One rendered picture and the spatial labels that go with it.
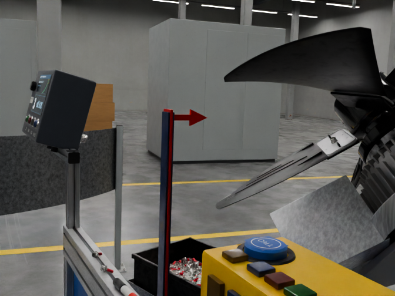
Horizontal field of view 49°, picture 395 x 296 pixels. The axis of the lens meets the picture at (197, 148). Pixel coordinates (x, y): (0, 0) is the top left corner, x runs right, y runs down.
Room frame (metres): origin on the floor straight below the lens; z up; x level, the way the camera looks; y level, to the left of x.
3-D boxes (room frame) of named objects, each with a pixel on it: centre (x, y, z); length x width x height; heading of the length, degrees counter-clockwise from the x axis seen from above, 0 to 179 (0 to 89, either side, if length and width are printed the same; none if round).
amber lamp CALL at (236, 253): (0.38, -0.04, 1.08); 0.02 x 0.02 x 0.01; 29
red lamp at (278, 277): (0.33, -0.07, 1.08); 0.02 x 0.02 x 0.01; 29
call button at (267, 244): (0.39, -0.07, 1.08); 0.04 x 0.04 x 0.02
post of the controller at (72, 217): (1.07, 0.31, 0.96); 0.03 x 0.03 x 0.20; 29
